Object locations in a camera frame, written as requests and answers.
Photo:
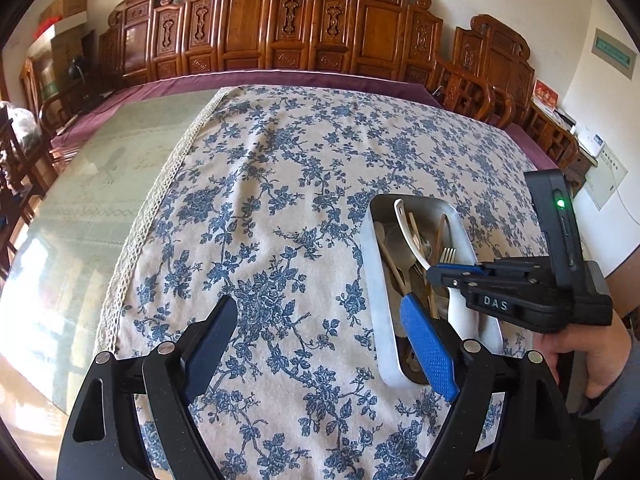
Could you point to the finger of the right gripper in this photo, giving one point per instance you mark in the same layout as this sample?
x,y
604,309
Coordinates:
x,y
450,275

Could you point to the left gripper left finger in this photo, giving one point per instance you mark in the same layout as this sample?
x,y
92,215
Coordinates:
x,y
103,439

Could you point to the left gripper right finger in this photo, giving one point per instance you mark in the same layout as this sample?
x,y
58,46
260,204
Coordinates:
x,y
535,437

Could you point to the person's right hand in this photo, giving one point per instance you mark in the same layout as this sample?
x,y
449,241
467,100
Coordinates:
x,y
606,349

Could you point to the metal fork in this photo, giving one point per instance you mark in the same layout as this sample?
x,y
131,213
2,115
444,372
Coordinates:
x,y
448,255

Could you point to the metal utensil tray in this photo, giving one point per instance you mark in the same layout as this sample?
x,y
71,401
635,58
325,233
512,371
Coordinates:
x,y
439,226

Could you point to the wooden chopstick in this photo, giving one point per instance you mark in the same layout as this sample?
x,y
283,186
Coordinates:
x,y
390,263

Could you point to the wooden side table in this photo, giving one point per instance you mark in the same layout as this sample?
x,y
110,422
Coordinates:
x,y
560,146

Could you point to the blue floral tablecloth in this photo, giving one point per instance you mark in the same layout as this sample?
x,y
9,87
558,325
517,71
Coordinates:
x,y
263,199

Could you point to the red calendar card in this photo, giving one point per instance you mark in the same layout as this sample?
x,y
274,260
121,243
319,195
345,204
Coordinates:
x,y
545,95

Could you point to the carved wooden armchair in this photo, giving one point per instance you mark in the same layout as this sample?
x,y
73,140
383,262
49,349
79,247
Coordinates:
x,y
492,50

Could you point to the wooden dining chair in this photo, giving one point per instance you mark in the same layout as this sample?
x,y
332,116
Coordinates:
x,y
23,177

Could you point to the long carved wooden sofa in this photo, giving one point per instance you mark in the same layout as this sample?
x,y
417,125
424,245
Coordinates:
x,y
149,40

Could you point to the stacked cardboard boxes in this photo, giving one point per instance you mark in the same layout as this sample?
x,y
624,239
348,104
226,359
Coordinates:
x,y
60,30

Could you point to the white wall chart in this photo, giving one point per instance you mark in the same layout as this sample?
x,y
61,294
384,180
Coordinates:
x,y
604,179

